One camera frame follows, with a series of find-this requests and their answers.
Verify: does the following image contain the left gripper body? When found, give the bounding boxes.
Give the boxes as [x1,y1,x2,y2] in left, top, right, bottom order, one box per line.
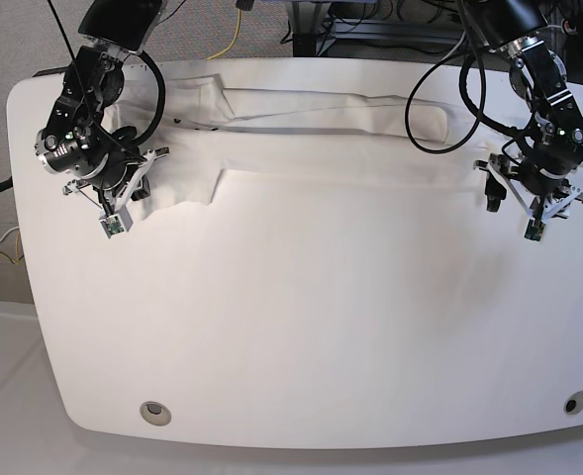
[473,154,583,223]

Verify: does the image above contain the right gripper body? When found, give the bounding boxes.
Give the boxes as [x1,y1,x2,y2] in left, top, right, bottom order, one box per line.
[62,147,169,217]

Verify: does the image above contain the white printed T-shirt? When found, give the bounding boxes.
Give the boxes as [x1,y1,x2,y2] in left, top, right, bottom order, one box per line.
[131,75,504,220]

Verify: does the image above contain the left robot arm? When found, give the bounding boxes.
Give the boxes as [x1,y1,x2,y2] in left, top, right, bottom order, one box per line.
[456,1,583,240]

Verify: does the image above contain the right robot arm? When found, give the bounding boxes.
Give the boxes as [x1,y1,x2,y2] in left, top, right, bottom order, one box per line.
[35,0,166,217]

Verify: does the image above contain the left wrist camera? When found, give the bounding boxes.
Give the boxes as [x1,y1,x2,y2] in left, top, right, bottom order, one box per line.
[524,220,545,242]

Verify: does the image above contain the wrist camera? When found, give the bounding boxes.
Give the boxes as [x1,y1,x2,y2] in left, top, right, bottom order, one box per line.
[99,213,133,238]
[524,220,545,242]

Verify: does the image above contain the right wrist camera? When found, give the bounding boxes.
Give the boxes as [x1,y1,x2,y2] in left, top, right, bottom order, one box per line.
[99,213,133,238]

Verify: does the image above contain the right table cable grommet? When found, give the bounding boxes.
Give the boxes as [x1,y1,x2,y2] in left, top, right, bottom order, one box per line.
[564,391,583,416]

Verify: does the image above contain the table cable grommet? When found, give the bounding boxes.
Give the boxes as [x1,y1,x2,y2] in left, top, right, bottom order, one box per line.
[564,391,583,416]
[140,401,171,427]

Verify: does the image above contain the left table cable grommet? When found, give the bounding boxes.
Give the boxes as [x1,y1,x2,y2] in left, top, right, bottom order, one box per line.
[140,401,171,427]

